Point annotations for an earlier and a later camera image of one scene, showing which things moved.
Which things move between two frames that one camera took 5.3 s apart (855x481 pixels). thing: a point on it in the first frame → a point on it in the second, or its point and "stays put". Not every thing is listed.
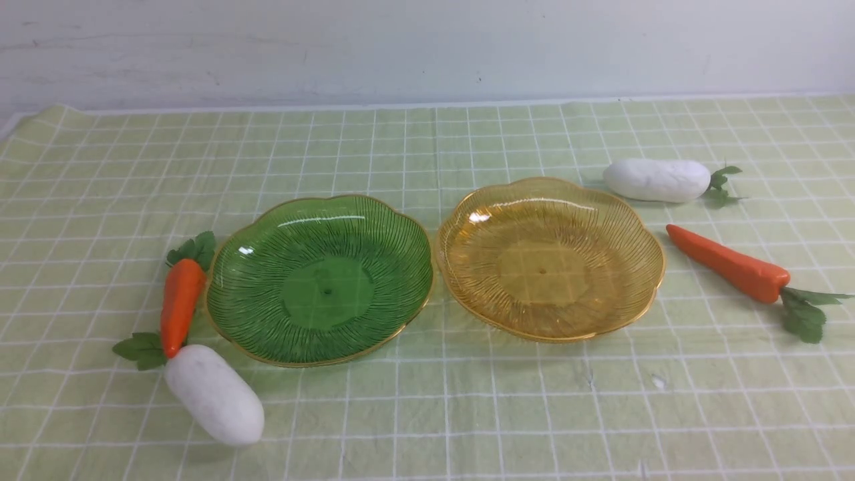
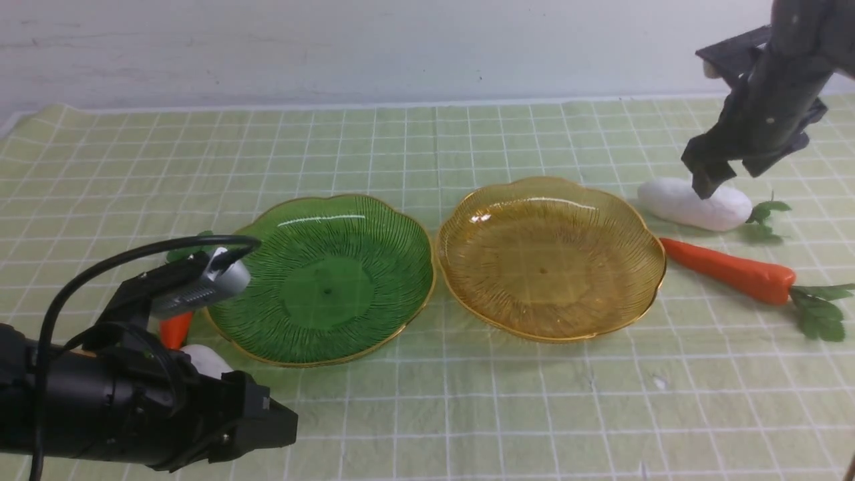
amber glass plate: (546, 260) stays put
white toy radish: (667, 180) → (674, 200)
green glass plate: (318, 281) stays put
